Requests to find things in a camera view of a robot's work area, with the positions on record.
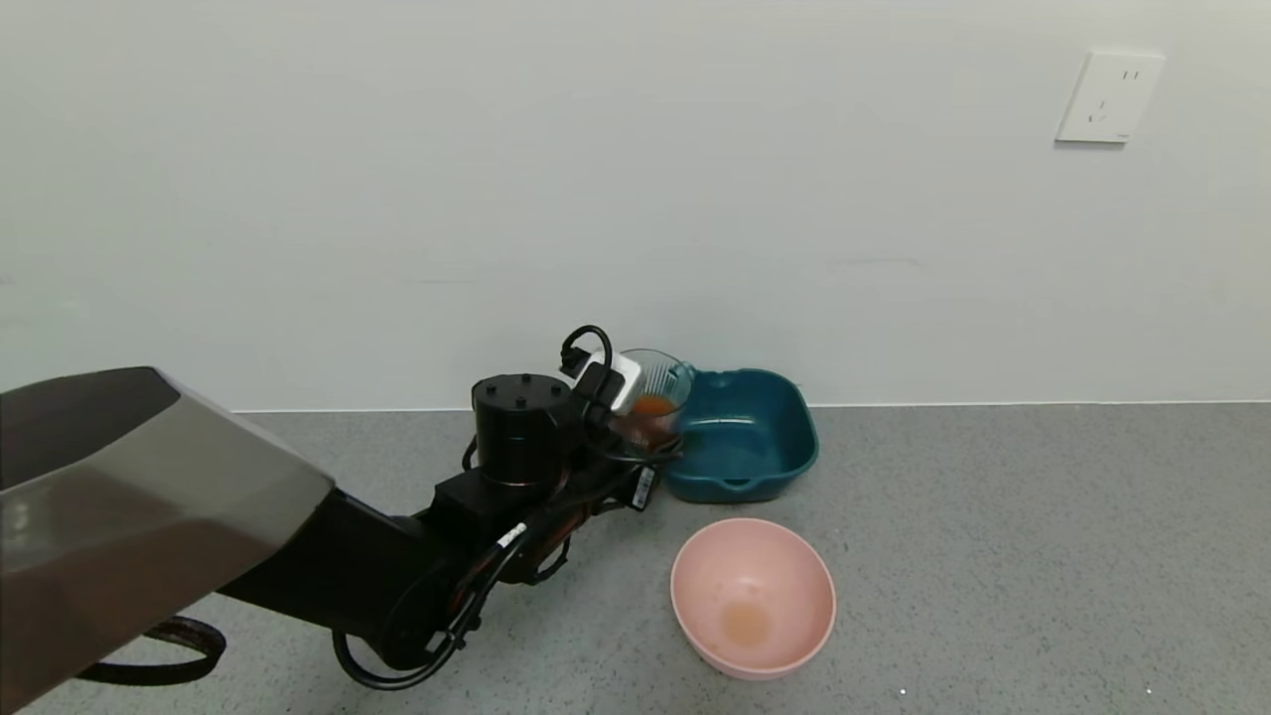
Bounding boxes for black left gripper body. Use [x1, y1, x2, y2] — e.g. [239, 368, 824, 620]
[605, 464, 661, 512]

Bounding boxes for reddish brown liquid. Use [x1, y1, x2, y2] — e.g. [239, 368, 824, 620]
[631, 394, 682, 448]

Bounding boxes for clear blue ribbed cup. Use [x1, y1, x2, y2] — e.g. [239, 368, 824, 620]
[614, 348, 697, 456]

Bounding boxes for pink round bowl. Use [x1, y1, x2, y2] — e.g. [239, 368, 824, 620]
[671, 517, 837, 681]

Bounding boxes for teal square plastic basin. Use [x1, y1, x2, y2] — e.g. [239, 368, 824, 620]
[663, 368, 820, 504]

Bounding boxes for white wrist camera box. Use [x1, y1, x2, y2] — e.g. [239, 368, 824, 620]
[576, 350, 642, 415]

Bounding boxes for black camera cable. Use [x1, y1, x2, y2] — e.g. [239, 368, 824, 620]
[558, 324, 617, 400]

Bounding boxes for black arm wire bundle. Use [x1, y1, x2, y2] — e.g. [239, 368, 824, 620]
[333, 497, 597, 692]

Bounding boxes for black strap loop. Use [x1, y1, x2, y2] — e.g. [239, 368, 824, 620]
[77, 616, 228, 687]

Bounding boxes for white wall socket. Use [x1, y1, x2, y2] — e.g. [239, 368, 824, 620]
[1054, 51, 1166, 146]

